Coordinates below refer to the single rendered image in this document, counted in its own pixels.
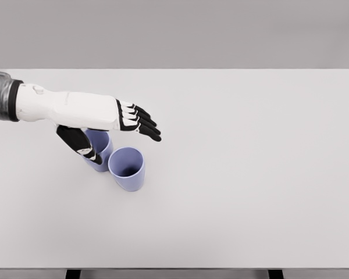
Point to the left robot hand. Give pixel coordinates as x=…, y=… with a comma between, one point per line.
x=87, y=112

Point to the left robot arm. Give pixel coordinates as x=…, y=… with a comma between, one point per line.
x=23, y=100

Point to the lavender blue plastic cup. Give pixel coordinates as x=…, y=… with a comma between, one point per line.
x=103, y=143
x=128, y=170

